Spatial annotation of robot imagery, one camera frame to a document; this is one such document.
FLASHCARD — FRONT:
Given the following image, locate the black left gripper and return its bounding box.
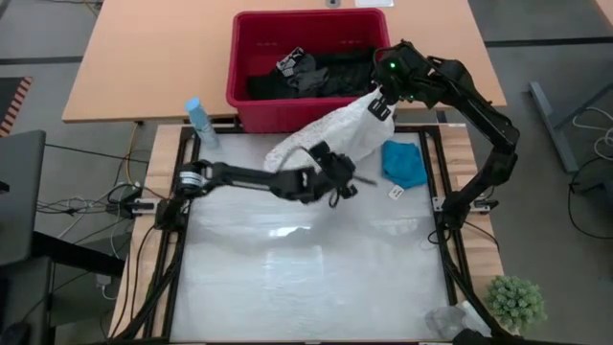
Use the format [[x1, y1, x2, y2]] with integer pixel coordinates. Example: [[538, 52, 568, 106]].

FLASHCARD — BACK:
[[308, 141, 378, 208]]

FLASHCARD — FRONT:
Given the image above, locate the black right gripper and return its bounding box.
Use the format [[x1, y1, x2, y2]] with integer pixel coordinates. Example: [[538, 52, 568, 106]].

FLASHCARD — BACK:
[[367, 40, 427, 122]]

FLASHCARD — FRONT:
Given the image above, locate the blue garment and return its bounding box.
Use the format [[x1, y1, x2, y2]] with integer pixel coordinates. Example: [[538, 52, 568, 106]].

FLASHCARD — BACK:
[[381, 140, 429, 190]]

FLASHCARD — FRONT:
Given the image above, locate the white lace garment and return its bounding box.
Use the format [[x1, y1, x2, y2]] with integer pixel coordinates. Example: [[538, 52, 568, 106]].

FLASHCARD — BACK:
[[262, 88, 397, 173]]

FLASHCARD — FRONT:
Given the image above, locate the red plastic laundry basket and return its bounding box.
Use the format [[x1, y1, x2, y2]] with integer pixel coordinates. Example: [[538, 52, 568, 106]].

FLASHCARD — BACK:
[[225, 8, 392, 134]]

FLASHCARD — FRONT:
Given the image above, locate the black garment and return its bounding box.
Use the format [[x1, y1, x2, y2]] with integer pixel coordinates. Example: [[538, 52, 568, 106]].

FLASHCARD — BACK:
[[246, 46, 379, 101]]

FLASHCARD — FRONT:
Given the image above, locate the black white garment tag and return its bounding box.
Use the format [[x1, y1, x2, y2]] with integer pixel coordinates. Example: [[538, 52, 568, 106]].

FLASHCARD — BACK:
[[276, 46, 306, 78]]

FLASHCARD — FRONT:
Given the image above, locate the grey metal desk leg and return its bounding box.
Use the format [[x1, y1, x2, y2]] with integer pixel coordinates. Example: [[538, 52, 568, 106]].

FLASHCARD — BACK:
[[529, 80, 613, 173]]

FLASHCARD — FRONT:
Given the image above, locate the clear plastic cup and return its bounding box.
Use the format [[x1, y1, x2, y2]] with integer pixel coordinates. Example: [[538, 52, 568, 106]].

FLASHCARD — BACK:
[[424, 304, 493, 342]]

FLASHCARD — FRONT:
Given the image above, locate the spray bottle with blue cap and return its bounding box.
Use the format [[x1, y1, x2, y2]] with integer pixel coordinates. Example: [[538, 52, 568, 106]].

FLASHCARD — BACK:
[[184, 97, 221, 150]]

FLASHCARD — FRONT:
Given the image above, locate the small green potted plant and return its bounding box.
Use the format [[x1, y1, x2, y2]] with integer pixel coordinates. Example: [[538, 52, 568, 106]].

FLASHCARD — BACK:
[[486, 275, 548, 334]]

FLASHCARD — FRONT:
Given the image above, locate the pink desk corner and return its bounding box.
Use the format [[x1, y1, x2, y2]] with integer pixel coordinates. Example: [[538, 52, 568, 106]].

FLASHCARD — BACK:
[[593, 0, 613, 35]]

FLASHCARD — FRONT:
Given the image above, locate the tan wooden desk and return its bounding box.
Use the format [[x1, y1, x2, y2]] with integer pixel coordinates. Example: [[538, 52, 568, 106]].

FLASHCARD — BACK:
[[61, 0, 508, 124]]

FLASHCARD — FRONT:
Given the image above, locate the white power adapter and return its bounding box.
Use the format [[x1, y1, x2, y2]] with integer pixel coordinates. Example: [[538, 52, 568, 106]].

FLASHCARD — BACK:
[[95, 272, 119, 301]]

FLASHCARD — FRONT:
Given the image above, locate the black side table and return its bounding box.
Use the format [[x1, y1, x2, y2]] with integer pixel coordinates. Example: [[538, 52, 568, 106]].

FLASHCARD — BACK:
[[0, 232, 126, 345]]

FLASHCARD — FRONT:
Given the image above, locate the grey computer monitor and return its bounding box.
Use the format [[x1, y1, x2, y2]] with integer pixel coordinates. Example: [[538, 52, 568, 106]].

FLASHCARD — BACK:
[[0, 129, 48, 267]]

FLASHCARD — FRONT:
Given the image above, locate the black orange striped mat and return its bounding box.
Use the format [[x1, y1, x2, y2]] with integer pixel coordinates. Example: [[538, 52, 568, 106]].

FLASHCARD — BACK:
[[0, 76, 34, 138]]

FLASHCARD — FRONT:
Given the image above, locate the black metal table frame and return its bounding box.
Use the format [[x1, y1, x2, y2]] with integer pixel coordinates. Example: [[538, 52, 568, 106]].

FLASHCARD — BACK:
[[109, 123, 523, 345]]

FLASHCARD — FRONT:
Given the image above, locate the white floor cable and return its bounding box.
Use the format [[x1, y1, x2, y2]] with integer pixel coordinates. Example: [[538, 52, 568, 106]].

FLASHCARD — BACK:
[[572, 105, 613, 162]]

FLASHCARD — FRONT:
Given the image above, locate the yellow cable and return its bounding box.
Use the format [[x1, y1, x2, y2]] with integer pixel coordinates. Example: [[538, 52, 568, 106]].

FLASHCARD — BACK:
[[125, 122, 141, 186]]

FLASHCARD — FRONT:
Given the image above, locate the thin black floor cable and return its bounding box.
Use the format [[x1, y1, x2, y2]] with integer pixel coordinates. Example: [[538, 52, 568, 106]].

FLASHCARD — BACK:
[[45, 142, 150, 164]]

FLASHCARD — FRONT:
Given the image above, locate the tangled cable bundle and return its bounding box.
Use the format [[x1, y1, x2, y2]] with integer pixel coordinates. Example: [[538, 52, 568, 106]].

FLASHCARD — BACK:
[[36, 181, 157, 241]]

